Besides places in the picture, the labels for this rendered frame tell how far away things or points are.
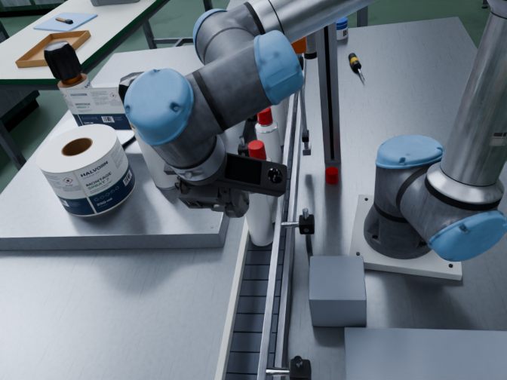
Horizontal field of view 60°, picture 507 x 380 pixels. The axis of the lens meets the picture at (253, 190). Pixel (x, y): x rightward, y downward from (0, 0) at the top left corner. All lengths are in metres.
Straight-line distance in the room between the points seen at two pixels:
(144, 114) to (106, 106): 0.90
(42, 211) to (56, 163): 0.18
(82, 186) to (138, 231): 0.17
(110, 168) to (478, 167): 0.80
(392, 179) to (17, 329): 0.83
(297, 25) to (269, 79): 0.15
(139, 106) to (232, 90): 0.10
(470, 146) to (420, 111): 0.72
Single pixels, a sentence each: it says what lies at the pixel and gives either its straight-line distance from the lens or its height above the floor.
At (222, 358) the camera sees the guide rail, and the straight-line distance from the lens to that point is 0.78.
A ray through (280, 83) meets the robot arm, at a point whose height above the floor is 1.36.
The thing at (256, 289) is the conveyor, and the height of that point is 0.88.
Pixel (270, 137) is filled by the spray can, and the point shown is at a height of 1.02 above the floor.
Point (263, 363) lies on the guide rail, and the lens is 0.70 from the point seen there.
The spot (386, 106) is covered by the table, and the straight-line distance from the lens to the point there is 1.44.
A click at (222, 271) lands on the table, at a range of 0.99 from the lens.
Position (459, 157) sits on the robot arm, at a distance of 0.72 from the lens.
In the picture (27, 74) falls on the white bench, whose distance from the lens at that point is 2.43.
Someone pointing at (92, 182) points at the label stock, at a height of 0.98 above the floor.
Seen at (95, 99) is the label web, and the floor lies 1.03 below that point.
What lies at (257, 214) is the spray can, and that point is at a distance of 0.87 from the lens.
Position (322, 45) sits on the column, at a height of 1.16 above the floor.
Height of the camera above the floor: 1.58
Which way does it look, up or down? 41 degrees down
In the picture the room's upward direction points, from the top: 12 degrees counter-clockwise
